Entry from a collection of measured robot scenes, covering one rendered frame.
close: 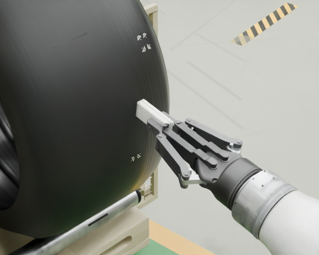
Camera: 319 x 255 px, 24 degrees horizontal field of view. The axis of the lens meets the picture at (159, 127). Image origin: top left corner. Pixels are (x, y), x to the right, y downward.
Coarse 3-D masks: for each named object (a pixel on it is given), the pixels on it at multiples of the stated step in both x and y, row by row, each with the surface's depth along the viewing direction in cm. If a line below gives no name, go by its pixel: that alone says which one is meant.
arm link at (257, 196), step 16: (256, 176) 103; (272, 176) 103; (240, 192) 102; (256, 192) 101; (272, 192) 101; (288, 192) 101; (240, 208) 103; (256, 208) 101; (240, 224) 105; (256, 224) 101
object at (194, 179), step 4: (192, 172) 108; (180, 176) 107; (192, 176) 107; (196, 176) 107; (180, 180) 107; (188, 180) 106; (192, 180) 107; (196, 180) 107; (200, 180) 107; (184, 184) 107; (188, 184) 107; (204, 184) 107
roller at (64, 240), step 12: (120, 204) 147; (132, 204) 150; (96, 216) 144; (108, 216) 146; (72, 228) 141; (84, 228) 142; (96, 228) 145; (36, 240) 138; (48, 240) 138; (60, 240) 139; (72, 240) 141; (12, 252) 136; (24, 252) 135; (36, 252) 136; (48, 252) 138
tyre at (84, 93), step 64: (0, 0) 110; (64, 0) 114; (128, 0) 120; (0, 64) 110; (64, 64) 111; (128, 64) 117; (0, 128) 160; (64, 128) 112; (128, 128) 120; (0, 192) 151; (64, 192) 118; (128, 192) 134
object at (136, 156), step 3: (141, 150) 125; (135, 153) 124; (138, 153) 124; (141, 153) 125; (132, 156) 124; (135, 156) 124; (138, 156) 125; (141, 156) 126; (132, 159) 124; (135, 159) 125; (138, 159) 125; (129, 162) 124; (132, 162) 125; (129, 165) 124
